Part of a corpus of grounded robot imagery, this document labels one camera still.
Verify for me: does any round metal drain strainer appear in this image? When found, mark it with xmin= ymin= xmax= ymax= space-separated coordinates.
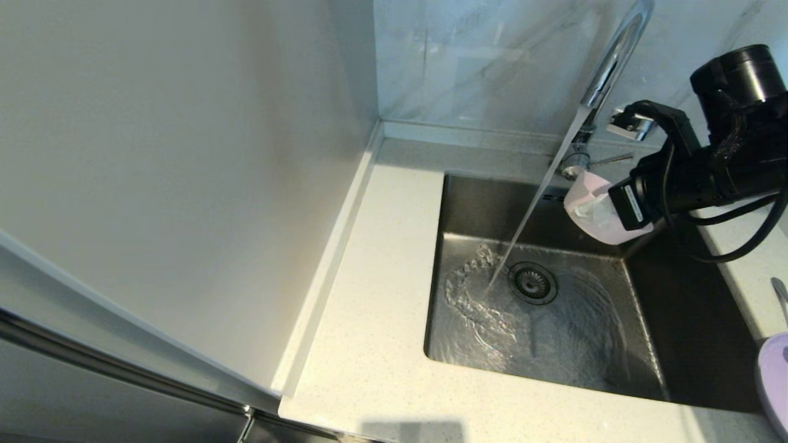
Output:
xmin=508 ymin=262 xmax=558 ymax=306

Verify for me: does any chrome appliance handle rail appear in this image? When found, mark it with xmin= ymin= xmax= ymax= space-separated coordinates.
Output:
xmin=0 ymin=309 xmax=256 ymax=418

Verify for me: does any lilac plastic plate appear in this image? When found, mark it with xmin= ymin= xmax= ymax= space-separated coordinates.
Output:
xmin=756 ymin=332 xmax=788 ymax=439

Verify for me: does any pink plastic bowl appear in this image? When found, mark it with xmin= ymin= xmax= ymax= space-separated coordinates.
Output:
xmin=563 ymin=170 xmax=654 ymax=246

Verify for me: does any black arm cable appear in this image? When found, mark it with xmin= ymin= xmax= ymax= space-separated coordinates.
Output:
xmin=661 ymin=142 xmax=788 ymax=265

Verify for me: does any metal spoon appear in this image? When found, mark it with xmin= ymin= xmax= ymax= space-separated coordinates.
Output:
xmin=770 ymin=277 xmax=788 ymax=330

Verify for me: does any white cabinet side panel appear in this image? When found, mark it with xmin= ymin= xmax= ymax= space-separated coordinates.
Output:
xmin=0 ymin=0 xmax=380 ymax=413

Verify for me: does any grey appliance door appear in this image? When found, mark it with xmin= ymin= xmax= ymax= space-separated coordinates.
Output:
xmin=0 ymin=234 xmax=345 ymax=443

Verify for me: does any stainless steel sink basin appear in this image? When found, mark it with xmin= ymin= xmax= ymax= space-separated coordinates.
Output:
xmin=424 ymin=172 xmax=764 ymax=414

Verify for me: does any chrome gooseneck faucet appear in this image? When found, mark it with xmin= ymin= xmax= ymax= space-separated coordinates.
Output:
xmin=557 ymin=0 xmax=656 ymax=182

